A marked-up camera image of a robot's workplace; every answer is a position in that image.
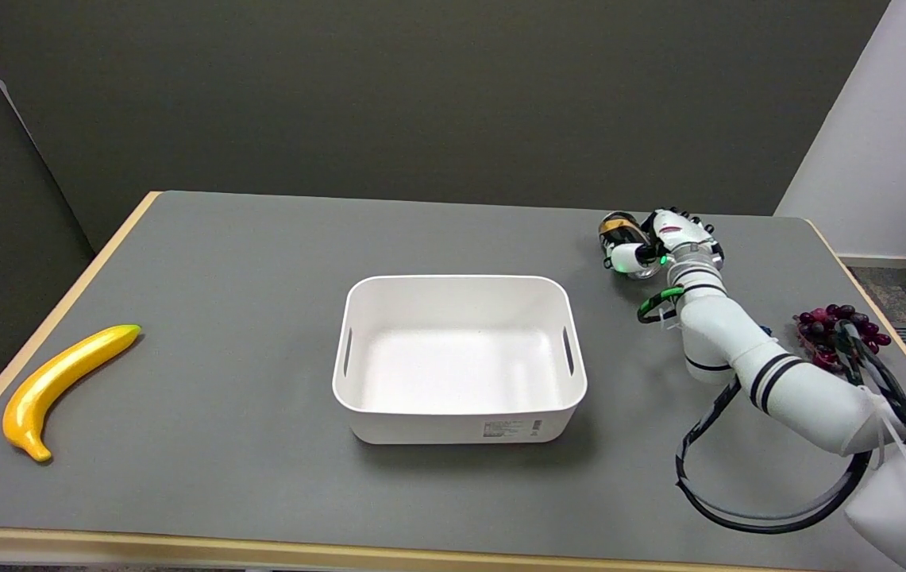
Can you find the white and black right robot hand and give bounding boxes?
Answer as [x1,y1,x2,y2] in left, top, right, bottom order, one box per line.
[610,207,726,276]

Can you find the black and gold can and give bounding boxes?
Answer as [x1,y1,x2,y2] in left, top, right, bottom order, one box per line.
[599,211,665,280]

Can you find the dark red grape bunch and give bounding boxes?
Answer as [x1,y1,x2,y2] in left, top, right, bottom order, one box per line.
[794,304,893,373]

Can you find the white plastic storage bin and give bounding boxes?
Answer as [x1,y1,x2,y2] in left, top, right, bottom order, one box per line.
[332,275,588,446]

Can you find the yellow plastic banana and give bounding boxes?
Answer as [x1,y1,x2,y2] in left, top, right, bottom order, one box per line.
[2,324,142,464]

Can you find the green cable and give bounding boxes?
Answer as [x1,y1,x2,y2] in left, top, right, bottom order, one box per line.
[637,285,685,324]

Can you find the black braided cable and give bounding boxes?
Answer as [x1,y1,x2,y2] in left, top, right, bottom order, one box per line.
[835,319,906,482]

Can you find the black cable loop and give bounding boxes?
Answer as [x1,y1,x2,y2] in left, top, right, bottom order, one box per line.
[674,379,873,535]

